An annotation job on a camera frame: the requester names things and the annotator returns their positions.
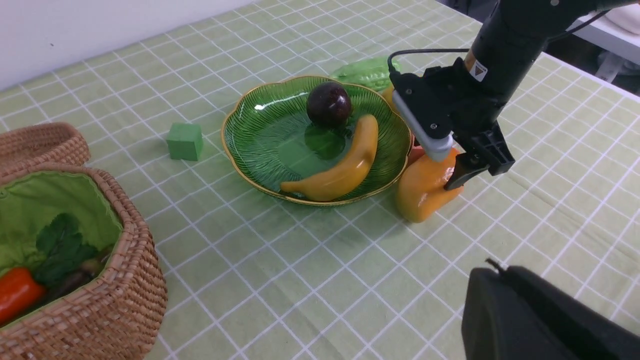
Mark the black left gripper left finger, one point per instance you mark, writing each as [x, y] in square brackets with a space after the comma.
[498, 324]

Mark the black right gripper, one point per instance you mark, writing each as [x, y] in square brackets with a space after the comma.
[474, 117]

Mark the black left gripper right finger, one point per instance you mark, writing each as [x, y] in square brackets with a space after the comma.
[584, 332]

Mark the orange mango toy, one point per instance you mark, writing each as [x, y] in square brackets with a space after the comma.
[420, 191]

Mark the yellow banana toy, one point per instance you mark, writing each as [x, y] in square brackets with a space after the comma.
[350, 171]

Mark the green bitter gourd toy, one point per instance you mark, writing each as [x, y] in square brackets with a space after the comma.
[372, 73]

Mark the dark purple passion fruit toy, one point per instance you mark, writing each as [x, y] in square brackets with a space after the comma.
[329, 105]

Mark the purple eggplant toy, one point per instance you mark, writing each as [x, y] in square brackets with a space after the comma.
[85, 272]

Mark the orange carrot toy with leaves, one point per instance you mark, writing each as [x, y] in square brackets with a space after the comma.
[60, 249]

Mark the yellow lemon toy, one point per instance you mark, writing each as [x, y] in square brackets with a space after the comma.
[387, 94]

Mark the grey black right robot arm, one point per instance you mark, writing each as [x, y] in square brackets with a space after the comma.
[516, 33]

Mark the red foam cube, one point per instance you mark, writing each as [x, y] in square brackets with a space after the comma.
[415, 154]

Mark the white side table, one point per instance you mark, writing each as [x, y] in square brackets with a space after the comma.
[617, 34]

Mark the green glass leaf plate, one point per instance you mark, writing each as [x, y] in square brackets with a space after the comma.
[270, 139]

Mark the green checkered tablecloth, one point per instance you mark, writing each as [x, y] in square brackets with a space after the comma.
[250, 277]

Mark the green foam cube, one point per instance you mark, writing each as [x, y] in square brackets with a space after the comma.
[185, 141]

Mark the woven wicker basket green lining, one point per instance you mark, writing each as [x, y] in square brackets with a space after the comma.
[117, 315]

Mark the woven wicker basket lid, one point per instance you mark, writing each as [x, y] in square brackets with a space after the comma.
[54, 142]

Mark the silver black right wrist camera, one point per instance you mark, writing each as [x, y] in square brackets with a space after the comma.
[424, 113]

